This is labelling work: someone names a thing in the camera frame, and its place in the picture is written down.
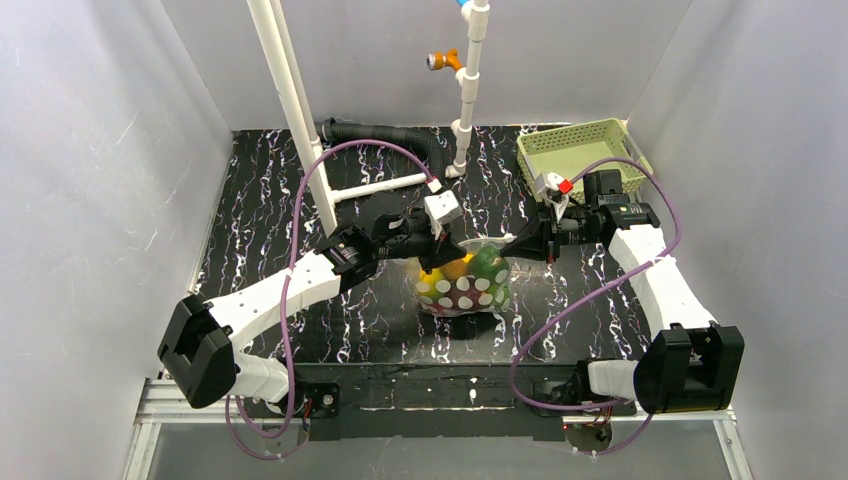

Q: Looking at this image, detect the clear zip top bag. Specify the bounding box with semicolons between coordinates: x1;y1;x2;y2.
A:
406;234;515;318

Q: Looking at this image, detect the orange brown fake bread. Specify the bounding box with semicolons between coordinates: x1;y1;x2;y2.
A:
440;253;473;280

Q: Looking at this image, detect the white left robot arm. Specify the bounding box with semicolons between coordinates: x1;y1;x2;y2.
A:
157;211;466;409

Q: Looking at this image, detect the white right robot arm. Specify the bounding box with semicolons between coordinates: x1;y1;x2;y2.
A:
501;169;745;414

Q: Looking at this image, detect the yellow fake banana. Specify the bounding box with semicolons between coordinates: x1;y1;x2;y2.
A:
415;269;451;303

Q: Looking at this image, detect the green fake pepper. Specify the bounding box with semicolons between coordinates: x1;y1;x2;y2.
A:
468;245;510;283

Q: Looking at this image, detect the red fake fruit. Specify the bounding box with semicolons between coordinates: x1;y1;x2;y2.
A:
415;276;511;318

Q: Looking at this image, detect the pale green perforated basket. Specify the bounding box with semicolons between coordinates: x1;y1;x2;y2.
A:
517;118;653;191

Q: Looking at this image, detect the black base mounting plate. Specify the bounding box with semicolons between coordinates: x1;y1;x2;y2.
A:
218;360;637;443

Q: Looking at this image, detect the orange spigot valve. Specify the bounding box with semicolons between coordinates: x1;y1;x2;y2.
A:
426;49;463;72

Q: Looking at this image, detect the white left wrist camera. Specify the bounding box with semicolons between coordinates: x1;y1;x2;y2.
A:
424;178;462;236

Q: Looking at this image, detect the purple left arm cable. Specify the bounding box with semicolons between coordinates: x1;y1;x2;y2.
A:
223;139;439;462

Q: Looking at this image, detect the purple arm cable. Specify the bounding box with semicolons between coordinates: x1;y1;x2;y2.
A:
223;139;439;462
508;156;684;457

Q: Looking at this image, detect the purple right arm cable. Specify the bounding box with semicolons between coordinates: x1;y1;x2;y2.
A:
508;156;684;457

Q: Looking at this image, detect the black corrugated hose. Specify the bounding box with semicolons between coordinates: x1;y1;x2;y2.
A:
320;117;458;193

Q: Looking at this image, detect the white PVC pipe frame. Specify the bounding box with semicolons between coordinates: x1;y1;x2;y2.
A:
247;0;490;234

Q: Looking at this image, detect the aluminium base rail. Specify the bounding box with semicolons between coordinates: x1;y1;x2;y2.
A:
134;380;754;479

